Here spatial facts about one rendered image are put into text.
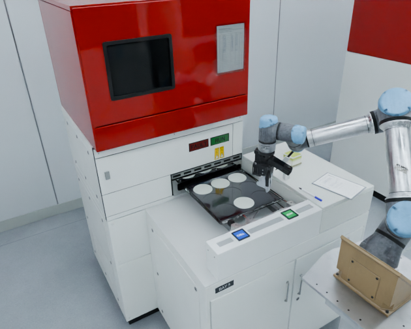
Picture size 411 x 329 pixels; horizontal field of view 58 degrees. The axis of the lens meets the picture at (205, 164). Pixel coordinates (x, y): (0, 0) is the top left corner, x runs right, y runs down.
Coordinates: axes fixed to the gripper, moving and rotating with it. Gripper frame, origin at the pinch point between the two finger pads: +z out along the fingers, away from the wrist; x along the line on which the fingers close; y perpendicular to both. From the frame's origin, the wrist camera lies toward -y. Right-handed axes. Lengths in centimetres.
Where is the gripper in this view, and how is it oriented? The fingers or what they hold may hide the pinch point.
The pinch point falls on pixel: (268, 190)
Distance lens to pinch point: 173.5
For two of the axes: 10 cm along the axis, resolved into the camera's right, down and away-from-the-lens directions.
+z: 0.2, 8.8, 4.8
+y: -9.2, -1.7, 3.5
